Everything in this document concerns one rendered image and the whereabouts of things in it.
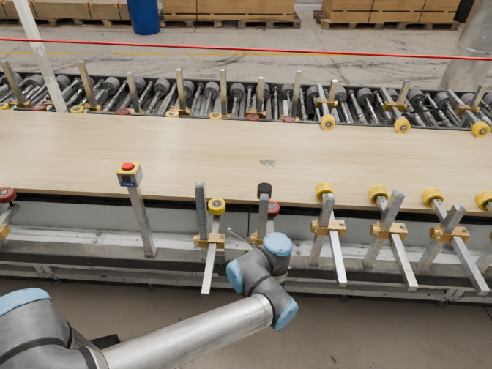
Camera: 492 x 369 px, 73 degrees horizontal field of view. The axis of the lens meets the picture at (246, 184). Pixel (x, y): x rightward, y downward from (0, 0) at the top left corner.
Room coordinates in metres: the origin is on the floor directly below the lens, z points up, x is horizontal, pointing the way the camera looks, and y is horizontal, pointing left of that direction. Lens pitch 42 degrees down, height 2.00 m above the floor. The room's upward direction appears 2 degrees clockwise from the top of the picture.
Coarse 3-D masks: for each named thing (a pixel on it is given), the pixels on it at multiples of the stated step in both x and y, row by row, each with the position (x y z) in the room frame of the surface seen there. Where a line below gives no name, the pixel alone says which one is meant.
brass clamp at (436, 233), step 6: (432, 228) 0.94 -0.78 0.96; (438, 228) 0.93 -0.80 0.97; (456, 228) 0.93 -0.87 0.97; (462, 228) 0.93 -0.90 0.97; (432, 234) 0.92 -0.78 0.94; (438, 234) 0.90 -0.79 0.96; (444, 234) 0.90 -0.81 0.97; (450, 234) 0.90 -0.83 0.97; (456, 234) 0.90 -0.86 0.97; (462, 234) 0.90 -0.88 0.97; (468, 234) 0.90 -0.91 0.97; (438, 240) 0.90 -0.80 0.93; (444, 240) 0.90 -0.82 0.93; (450, 240) 0.90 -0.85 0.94
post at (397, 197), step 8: (392, 192) 0.94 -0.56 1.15; (400, 192) 0.93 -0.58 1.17; (392, 200) 0.92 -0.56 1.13; (400, 200) 0.91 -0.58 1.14; (392, 208) 0.91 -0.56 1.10; (384, 216) 0.93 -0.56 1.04; (392, 216) 0.91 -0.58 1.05; (384, 224) 0.91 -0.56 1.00; (376, 240) 0.91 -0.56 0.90; (368, 248) 0.94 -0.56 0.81; (376, 248) 0.91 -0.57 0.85; (368, 256) 0.92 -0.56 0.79; (376, 256) 0.91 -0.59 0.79; (368, 264) 0.91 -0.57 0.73
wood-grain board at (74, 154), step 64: (0, 128) 1.68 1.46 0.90; (64, 128) 1.70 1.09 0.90; (128, 128) 1.72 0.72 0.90; (192, 128) 1.74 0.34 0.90; (256, 128) 1.76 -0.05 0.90; (320, 128) 1.79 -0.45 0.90; (384, 128) 1.81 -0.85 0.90; (64, 192) 1.16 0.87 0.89; (192, 192) 1.18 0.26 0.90; (256, 192) 1.19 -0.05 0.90; (448, 192) 1.23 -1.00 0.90
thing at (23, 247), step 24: (24, 240) 1.01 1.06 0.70; (72, 264) 0.93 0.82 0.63; (96, 264) 0.93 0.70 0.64; (120, 264) 0.92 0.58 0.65; (144, 264) 0.92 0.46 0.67; (168, 264) 0.92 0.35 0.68; (192, 264) 0.91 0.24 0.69; (216, 264) 0.91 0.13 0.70; (312, 264) 0.91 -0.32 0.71; (360, 264) 0.93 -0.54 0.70; (384, 264) 0.94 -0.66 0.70; (432, 264) 0.94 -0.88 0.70; (456, 264) 0.95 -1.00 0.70
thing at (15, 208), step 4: (16, 204) 1.14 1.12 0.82; (8, 208) 1.11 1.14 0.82; (12, 208) 1.11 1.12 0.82; (16, 208) 1.12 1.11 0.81; (4, 212) 1.08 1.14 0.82; (8, 212) 1.08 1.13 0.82; (12, 212) 1.10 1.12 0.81; (4, 216) 1.06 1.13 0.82; (8, 216) 1.06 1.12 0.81; (12, 216) 1.08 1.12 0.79; (0, 220) 1.03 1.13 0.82; (4, 220) 1.04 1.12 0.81; (8, 220) 1.05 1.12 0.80
